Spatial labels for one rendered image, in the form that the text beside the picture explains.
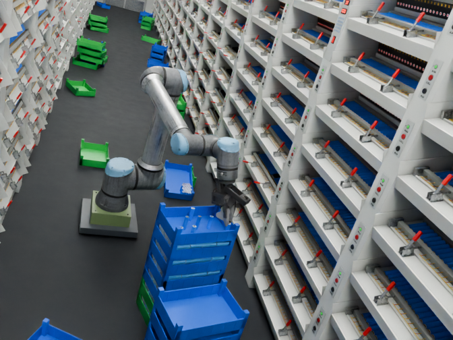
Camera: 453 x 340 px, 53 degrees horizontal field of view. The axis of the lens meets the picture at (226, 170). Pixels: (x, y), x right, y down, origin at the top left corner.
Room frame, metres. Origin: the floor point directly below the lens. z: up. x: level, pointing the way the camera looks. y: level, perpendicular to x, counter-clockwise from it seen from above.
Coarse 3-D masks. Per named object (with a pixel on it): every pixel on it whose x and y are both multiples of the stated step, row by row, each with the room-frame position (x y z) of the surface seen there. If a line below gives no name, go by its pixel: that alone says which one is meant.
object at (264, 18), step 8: (256, 8) 3.38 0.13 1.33; (264, 8) 3.40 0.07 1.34; (272, 8) 3.42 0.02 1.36; (280, 8) 3.39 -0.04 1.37; (256, 16) 3.31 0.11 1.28; (264, 16) 3.24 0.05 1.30; (272, 16) 3.16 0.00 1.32; (280, 16) 3.18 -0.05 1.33; (264, 24) 3.07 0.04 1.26; (272, 24) 2.98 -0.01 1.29; (272, 32) 2.90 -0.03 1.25
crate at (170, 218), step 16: (160, 208) 1.68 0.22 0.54; (176, 208) 1.74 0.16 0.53; (208, 208) 1.84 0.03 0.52; (160, 224) 1.65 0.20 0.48; (176, 224) 1.69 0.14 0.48; (192, 224) 1.73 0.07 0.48; (176, 240) 1.54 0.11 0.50; (192, 240) 1.58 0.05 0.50; (208, 240) 1.62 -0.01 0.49; (224, 240) 1.67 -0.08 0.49
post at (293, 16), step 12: (288, 0) 2.79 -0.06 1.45; (288, 12) 2.73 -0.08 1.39; (300, 12) 2.74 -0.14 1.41; (276, 36) 2.79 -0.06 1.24; (276, 48) 2.73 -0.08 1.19; (288, 48) 2.74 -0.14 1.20; (264, 72) 2.80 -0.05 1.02; (264, 84) 2.74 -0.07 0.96; (276, 84) 2.74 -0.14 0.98; (264, 108) 2.73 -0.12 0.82; (252, 120) 2.76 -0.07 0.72; (252, 132) 2.72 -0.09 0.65; (252, 144) 2.73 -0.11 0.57; (240, 168) 2.72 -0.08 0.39
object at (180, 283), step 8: (152, 264) 1.64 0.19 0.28; (152, 272) 1.62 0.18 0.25; (160, 280) 1.55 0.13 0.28; (168, 280) 1.55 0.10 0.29; (176, 280) 1.56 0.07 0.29; (184, 280) 1.59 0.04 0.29; (192, 280) 1.61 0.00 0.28; (200, 280) 1.64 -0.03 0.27; (208, 280) 1.66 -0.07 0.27; (216, 280) 1.69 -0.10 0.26; (168, 288) 1.55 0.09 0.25; (176, 288) 1.57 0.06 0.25
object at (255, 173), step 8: (248, 152) 2.72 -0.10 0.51; (256, 152) 2.72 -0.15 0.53; (264, 152) 2.76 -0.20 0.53; (248, 160) 2.65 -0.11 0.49; (248, 168) 2.61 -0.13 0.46; (256, 168) 2.55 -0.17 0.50; (256, 176) 2.45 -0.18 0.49; (272, 176) 2.45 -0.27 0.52; (256, 184) 2.42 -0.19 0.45; (264, 192) 2.26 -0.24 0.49
